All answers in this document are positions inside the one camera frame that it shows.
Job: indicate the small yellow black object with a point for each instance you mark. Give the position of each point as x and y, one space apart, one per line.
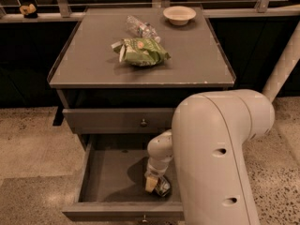
29 11

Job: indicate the round middle drawer knob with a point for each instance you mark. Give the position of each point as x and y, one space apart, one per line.
144 220

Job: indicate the green chip bag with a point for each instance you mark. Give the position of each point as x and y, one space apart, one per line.
140 52

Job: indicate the metal railing frame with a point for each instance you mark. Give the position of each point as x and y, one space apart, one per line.
62 3

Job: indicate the clear plastic water bottle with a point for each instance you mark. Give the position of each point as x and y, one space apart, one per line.
141 29

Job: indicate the grey top drawer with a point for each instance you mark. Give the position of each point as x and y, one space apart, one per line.
115 121

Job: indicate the green 7up can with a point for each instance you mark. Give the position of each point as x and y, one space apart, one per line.
163 187

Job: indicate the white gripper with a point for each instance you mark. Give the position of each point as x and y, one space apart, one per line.
154 172

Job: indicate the open grey middle drawer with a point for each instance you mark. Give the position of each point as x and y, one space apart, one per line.
112 183

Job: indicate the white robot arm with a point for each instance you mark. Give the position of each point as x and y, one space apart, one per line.
205 143

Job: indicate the round drawer knob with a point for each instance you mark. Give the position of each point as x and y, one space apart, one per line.
144 220
143 123

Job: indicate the white paper bowl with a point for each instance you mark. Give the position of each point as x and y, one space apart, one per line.
179 15

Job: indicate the grey drawer cabinet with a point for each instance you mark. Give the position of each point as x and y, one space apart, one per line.
88 74

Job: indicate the round top drawer knob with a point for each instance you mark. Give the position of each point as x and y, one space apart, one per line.
143 123

